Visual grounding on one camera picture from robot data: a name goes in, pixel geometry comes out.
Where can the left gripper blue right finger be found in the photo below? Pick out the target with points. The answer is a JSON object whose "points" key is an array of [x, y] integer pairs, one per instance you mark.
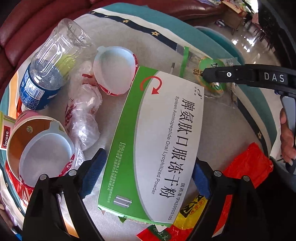
{"points": [[201, 176]]}

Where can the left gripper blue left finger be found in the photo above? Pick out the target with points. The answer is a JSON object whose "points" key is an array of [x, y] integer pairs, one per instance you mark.
{"points": [[90, 171]]}

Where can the white round plastic lid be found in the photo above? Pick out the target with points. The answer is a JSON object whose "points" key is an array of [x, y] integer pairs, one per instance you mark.
{"points": [[50, 152]]}

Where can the red crinkled snack bag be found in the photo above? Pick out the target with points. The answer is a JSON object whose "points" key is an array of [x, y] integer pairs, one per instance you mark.
{"points": [[227, 214]]}

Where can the white green medicine box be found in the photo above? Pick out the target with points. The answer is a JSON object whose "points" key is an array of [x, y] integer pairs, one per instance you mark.
{"points": [[154, 149]]}

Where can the clear plastic bag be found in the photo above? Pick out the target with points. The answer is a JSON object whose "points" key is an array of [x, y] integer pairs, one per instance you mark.
{"points": [[82, 106]]}

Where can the pink paper cup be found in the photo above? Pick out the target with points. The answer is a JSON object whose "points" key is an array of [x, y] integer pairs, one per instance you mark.
{"points": [[28, 125]]}

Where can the green pastry clear wrapper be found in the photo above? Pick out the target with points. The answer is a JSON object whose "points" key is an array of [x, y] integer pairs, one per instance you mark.
{"points": [[191, 67]]}

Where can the white plastic bowl lid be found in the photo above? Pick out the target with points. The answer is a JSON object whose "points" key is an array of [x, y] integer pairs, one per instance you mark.
{"points": [[114, 69]]}

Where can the clear plastic water bottle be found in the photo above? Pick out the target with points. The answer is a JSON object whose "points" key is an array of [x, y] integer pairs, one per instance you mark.
{"points": [[65, 49]]}

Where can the red soda can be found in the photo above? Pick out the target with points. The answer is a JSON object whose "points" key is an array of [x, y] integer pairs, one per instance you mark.
{"points": [[22, 191]]}

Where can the white supplement jar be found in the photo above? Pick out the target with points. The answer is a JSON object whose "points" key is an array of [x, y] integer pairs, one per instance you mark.
{"points": [[6, 125]]}

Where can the teal plastic trash bucket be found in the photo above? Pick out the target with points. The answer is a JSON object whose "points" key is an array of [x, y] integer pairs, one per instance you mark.
{"points": [[223, 42]]}

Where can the person right hand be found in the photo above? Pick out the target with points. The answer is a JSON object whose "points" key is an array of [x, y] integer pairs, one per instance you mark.
{"points": [[287, 140]]}

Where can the white teal star tablecloth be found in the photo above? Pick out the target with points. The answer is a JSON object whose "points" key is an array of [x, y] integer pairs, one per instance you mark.
{"points": [[224, 131]]}

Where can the wooden side table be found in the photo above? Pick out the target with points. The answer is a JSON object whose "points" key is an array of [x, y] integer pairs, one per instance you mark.
{"points": [[233, 16]]}

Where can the dark red leather sofa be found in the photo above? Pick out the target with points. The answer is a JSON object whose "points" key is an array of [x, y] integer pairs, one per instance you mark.
{"points": [[29, 23]]}

